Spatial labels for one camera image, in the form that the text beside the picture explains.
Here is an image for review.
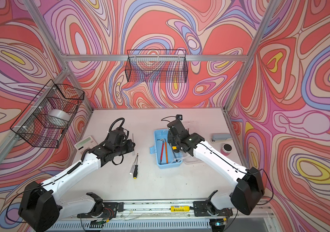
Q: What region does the orange handled hex key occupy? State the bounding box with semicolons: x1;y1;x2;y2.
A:
165;140;168;164

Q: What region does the red handled hex key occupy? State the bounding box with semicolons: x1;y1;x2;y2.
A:
158;138;165;165

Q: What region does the blue plastic tool box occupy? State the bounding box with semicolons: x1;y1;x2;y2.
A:
149;121;203;169

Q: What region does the small silver screwdriver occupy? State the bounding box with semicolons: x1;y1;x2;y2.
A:
129;161;136;175

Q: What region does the black yellow screwdriver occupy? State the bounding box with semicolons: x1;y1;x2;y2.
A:
132;154;138;179

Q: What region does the yellow black utility knife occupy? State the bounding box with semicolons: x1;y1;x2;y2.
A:
172;146;179;153

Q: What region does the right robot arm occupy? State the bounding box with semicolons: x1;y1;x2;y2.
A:
167;118;264;216

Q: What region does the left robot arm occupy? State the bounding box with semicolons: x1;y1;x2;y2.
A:
18;127;135;232

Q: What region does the white pink calculator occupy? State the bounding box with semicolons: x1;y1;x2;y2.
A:
74;136;98;156

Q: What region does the grey stapler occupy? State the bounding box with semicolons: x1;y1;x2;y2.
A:
210;133;232;143

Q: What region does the pink tape roll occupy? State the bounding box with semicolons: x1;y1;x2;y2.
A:
221;143;232;156

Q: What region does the silver duct tape roll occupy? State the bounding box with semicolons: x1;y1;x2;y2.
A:
47;109;71;128

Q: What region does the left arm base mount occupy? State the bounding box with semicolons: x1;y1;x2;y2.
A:
77;202;124;219

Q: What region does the black wire basket back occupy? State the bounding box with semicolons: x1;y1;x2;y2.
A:
125;49;188;83

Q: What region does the black wire basket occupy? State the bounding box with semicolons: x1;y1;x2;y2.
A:
10;80;85;148
125;49;188;83

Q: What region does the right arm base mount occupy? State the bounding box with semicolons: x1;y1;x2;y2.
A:
190;201;233;218

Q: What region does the black wire basket left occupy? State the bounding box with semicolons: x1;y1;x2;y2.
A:
10;80;85;148

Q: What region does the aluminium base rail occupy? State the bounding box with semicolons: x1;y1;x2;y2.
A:
37;198;273;218

